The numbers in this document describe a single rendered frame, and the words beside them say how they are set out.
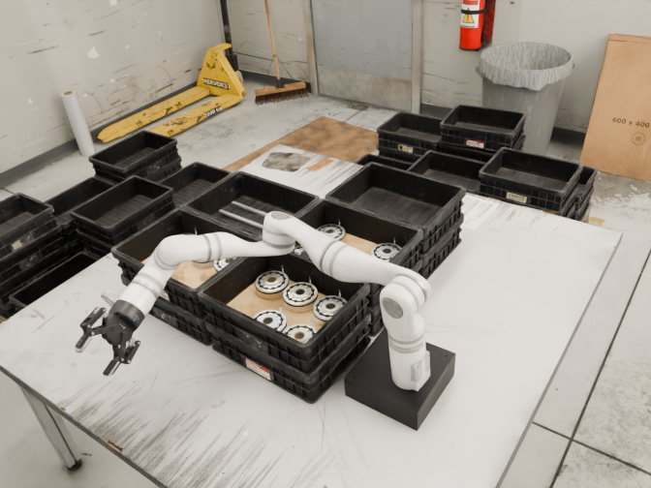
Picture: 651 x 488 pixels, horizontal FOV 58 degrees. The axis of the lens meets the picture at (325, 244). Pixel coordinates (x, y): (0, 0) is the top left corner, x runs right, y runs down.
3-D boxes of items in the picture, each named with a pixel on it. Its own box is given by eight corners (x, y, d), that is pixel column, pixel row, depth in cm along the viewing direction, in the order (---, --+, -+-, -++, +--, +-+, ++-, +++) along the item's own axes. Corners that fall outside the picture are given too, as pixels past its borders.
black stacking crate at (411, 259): (423, 260, 189) (424, 231, 182) (373, 314, 170) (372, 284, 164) (325, 226, 210) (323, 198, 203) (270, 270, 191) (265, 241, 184)
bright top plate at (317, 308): (355, 302, 168) (355, 301, 168) (337, 324, 161) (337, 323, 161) (324, 292, 173) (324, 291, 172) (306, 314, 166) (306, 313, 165)
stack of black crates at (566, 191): (569, 242, 301) (584, 164, 274) (549, 274, 281) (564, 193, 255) (493, 221, 321) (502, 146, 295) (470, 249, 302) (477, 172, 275)
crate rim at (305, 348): (372, 289, 165) (372, 283, 163) (306, 355, 146) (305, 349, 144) (265, 246, 185) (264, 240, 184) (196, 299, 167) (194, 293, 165)
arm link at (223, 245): (197, 258, 155) (198, 228, 151) (283, 242, 170) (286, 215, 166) (212, 273, 148) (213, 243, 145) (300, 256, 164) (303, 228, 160)
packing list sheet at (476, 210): (502, 202, 234) (502, 200, 233) (478, 231, 219) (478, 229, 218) (426, 183, 250) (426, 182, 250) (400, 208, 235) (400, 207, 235)
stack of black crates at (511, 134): (522, 187, 347) (533, 113, 321) (501, 214, 326) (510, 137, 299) (455, 170, 369) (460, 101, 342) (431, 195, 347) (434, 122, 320)
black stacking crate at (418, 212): (465, 216, 208) (467, 189, 201) (423, 260, 189) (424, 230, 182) (371, 188, 228) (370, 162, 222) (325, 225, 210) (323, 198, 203)
